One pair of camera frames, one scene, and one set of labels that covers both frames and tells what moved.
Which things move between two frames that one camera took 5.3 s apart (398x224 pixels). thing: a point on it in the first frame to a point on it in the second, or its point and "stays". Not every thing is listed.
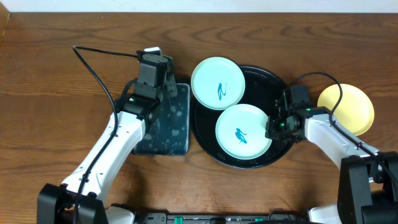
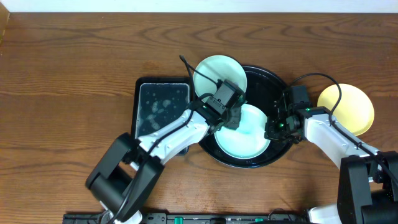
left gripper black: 170,86 to 234,117
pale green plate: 217,83 stays
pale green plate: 240,129 stays
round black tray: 262,87 stays
